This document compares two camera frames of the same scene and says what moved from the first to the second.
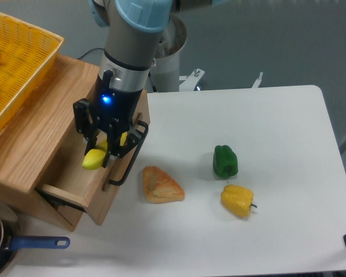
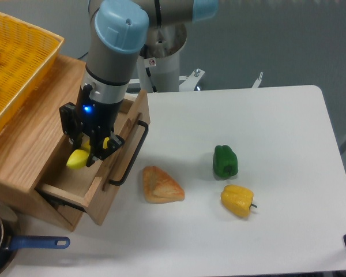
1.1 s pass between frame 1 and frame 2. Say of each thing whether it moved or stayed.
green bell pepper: stayed
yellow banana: moved
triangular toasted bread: stayed
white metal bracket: stayed
